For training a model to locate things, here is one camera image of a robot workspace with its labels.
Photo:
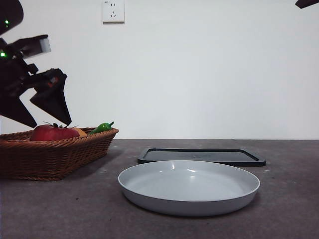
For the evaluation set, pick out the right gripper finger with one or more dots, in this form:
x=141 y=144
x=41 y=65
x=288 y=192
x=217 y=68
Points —
x=307 y=3

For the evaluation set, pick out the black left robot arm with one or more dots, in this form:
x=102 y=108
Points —
x=10 y=10

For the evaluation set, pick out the black flat tray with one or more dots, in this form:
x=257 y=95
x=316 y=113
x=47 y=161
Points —
x=224 y=156

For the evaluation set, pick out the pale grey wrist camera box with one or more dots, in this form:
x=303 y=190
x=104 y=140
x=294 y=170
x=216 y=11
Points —
x=45 y=46

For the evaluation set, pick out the green pepper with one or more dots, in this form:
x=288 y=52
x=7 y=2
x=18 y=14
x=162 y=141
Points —
x=101 y=128

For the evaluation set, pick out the brown wicker basket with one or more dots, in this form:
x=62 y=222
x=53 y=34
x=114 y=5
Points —
x=49 y=159

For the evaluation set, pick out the white wall socket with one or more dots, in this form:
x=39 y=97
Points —
x=113 y=12

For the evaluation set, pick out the grey round plate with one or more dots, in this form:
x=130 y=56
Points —
x=189 y=189

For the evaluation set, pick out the red tomato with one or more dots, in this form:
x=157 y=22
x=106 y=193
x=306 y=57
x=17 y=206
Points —
x=53 y=134

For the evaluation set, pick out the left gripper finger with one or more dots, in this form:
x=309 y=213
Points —
x=17 y=109
x=56 y=104

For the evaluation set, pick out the orange round fruit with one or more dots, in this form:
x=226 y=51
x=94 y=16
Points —
x=82 y=132

